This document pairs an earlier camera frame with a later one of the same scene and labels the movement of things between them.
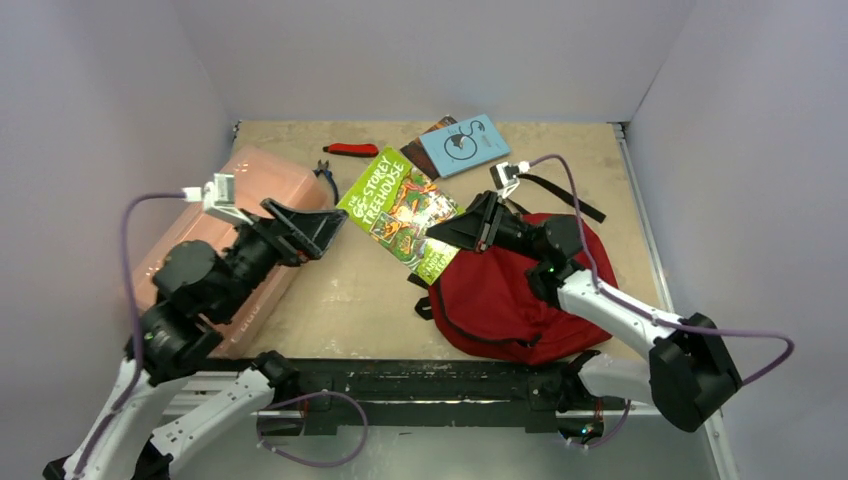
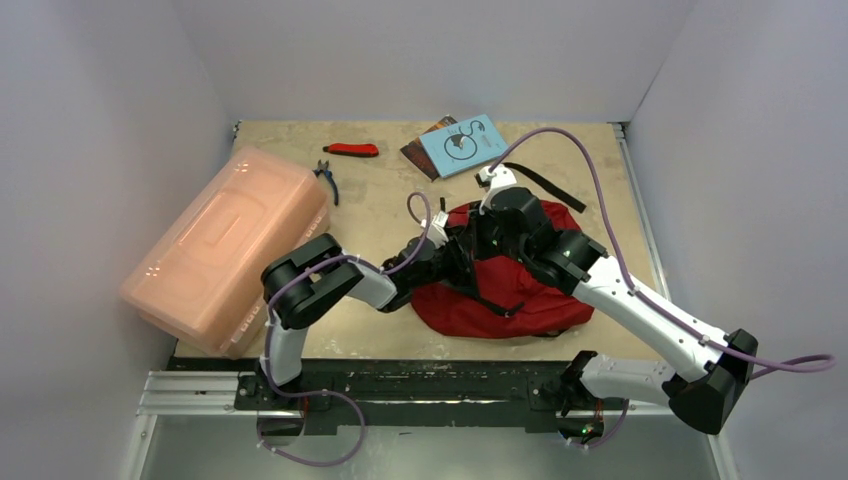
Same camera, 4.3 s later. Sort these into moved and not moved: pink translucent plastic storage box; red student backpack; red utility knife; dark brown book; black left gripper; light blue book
Moved: red student backpack; black left gripper
Not moved: pink translucent plastic storage box; light blue book; dark brown book; red utility knife
